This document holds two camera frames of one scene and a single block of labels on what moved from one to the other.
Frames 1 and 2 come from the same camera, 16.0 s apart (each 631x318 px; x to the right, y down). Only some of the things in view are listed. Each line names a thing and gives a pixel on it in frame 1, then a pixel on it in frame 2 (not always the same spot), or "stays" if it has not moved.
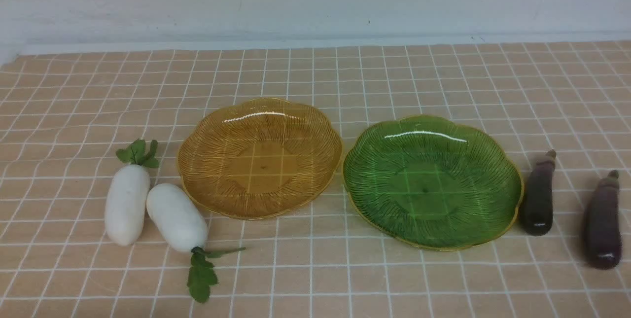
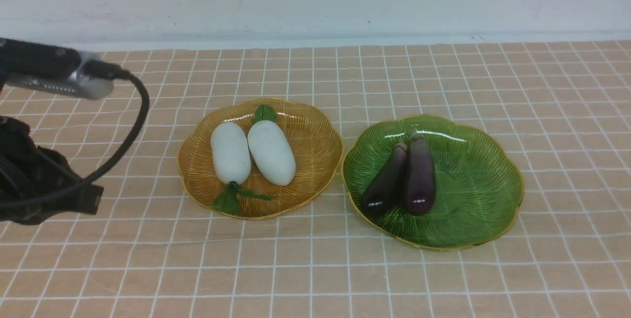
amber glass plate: (259, 158) stays
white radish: (179, 225) to (231, 152)
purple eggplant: (538, 209) to (380, 193)
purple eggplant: (603, 226) to (421, 186)
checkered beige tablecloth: (64, 117) stays
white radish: (128, 192) to (271, 147)
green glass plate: (433, 183) stays
